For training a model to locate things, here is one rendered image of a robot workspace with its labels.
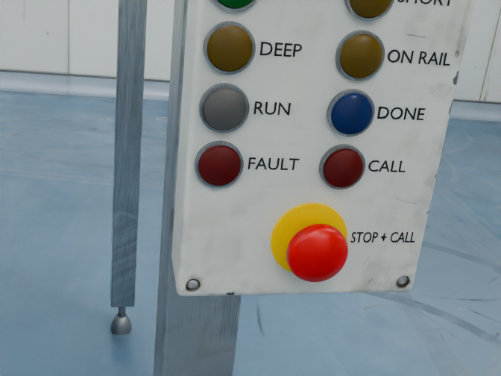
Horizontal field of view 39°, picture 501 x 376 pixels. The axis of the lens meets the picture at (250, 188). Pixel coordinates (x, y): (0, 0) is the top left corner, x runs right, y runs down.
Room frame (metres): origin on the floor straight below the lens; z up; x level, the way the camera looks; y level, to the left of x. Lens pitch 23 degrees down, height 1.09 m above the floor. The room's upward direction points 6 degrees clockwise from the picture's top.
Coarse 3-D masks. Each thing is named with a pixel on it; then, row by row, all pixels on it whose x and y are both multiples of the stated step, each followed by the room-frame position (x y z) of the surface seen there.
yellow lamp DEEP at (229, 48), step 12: (216, 36) 0.40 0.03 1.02; (228, 36) 0.40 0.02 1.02; (240, 36) 0.40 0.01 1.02; (216, 48) 0.40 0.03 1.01; (228, 48) 0.40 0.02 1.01; (240, 48) 0.40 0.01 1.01; (252, 48) 0.40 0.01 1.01; (216, 60) 0.40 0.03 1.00; (228, 60) 0.40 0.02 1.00; (240, 60) 0.40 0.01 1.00
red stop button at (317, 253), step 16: (320, 224) 0.40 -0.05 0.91; (304, 240) 0.39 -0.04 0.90; (320, 240) 0.39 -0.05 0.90; (336, 240) 0.40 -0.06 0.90; (288, 256) 0.39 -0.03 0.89; (304, 256) 0.39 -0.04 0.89; (320, 256) 0.39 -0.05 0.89; (336, 256) 0.40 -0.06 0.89; (304, 272) 0.39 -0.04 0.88; (320, 272) 0.39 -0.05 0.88; (336, 272) 0.40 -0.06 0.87
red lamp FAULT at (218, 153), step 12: (204, 156) 0.40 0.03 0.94; (216, 156) 0.40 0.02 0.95; (228, 156) 0.40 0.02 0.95; (204, 168) 0.40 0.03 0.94; (216, 168) 0.40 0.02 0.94; (228, 168) 0.40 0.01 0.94; (240, 168) 0.40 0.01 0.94; (204, 180) 0.40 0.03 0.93; (216, 180) 0.40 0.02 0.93; (228, 180) 0.40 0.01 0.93
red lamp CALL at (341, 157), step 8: (336, 152) 0.42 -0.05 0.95; (344, 152) 0.42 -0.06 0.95; (352, 152) 0.42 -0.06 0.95; (328, 160) 0.42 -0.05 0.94; (336, 160) 0.42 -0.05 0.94; (344, 160) 0.42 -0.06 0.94; (352, 160) 0.42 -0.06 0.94; (360, 160) 0.42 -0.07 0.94; (328, 168) 0.42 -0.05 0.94; (336, 168) 0.42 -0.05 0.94; (344, 168) 0.42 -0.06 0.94; (352, 168) 0.42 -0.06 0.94; (360, 168) 0.42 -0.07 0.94; (328, 176) 0.42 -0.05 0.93; (336, 176) 0.42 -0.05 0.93; (344, 176) 0.42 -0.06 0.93; (352, 176) 0.42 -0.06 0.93; (336, 184) 0.42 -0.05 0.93; (344, 184) 0.42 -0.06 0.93
